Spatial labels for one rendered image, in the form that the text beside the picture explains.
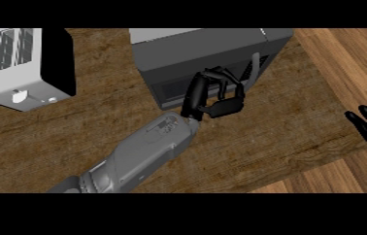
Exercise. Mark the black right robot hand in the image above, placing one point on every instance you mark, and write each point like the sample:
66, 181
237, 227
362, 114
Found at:
358, 120

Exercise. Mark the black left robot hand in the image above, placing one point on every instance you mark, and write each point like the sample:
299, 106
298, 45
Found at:
196, 93

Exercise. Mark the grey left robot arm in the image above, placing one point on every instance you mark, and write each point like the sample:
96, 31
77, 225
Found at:
143, 148

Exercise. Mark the dark grey microwave door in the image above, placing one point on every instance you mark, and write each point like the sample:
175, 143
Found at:
190, 56

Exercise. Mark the dark grey microwave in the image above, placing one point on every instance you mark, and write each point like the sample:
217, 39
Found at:
277, 40

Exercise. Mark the white and black toaster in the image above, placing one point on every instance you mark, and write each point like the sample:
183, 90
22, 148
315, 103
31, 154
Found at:
25, 73

